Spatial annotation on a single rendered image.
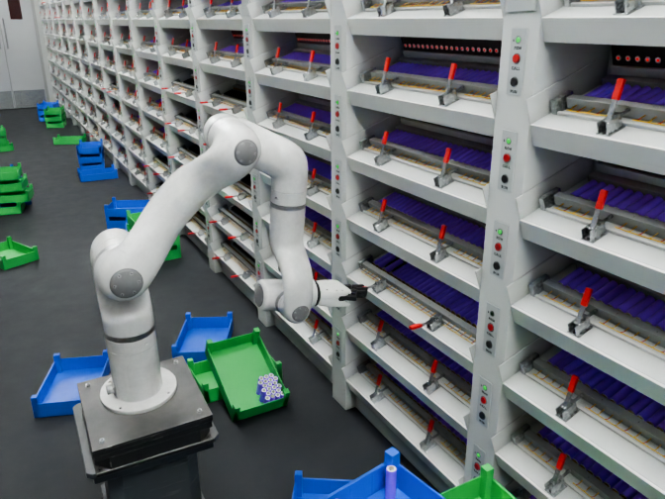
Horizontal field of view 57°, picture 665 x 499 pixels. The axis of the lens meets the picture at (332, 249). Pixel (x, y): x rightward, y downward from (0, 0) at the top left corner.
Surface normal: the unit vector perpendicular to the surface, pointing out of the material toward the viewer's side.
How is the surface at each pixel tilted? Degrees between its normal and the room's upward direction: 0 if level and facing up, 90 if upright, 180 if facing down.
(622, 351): 20
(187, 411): 4
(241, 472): 0
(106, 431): 4
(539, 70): 90
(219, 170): 119
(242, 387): 25
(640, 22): 110
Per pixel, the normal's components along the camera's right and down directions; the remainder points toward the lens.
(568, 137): -0.82, 0.48
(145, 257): 0.71, 0.01
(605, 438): -0.30, -0.82
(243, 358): 0.20, -0.72
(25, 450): 0.00, -0.94
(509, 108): -0.87, 0.18
